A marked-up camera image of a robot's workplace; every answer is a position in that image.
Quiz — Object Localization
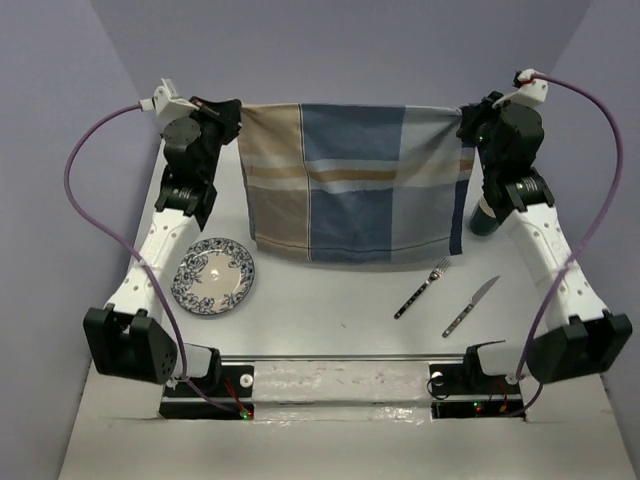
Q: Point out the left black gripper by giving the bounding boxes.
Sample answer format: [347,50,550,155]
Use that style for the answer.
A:
[178,96,240,182]

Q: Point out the blue beige checked cloth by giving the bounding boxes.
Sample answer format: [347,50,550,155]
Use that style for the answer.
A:
[238,103,475,264]

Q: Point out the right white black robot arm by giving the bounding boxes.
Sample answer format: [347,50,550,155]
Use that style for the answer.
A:
[457,92,633,392]

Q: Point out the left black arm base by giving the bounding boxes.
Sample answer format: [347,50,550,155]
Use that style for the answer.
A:
[158,348,255,421]

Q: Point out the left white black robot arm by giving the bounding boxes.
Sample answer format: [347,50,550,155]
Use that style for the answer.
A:
[83,97,241,395]

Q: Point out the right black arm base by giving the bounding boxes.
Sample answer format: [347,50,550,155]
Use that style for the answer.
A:
[426,342,525,419]

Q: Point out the dark green white mug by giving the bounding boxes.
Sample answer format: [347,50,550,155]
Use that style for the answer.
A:
[468,196,500,237]

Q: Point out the blue floral white plate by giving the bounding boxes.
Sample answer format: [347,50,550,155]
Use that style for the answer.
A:
[171,237,256,317]

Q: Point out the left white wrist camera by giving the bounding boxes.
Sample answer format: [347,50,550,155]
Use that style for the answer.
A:
[139,78,198,120]

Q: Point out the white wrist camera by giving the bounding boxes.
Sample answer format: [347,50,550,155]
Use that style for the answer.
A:
[139,78,198,120]
[492,69,548,109]

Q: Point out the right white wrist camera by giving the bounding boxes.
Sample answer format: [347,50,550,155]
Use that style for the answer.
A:
[492,69,548,109]

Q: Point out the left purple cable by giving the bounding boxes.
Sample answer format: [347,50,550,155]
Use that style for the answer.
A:
[60,102,249,416]

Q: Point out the silver fork black handle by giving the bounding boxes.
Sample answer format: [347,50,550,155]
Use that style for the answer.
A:
[394,258,451,319]

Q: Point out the silver knife black handle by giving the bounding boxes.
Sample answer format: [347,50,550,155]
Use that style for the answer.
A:
[442,276,500,338]

